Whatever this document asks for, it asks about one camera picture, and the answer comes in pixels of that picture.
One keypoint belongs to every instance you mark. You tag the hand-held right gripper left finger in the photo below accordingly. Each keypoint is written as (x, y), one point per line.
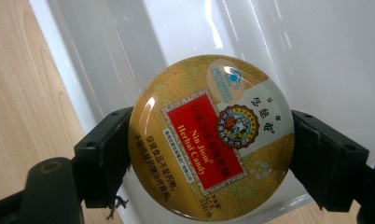
(101, 161)

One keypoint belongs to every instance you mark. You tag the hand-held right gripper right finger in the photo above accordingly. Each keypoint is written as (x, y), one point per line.
(328, 165)

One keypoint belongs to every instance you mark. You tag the white plastic storage box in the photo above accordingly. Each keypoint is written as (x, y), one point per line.
(331, 46)

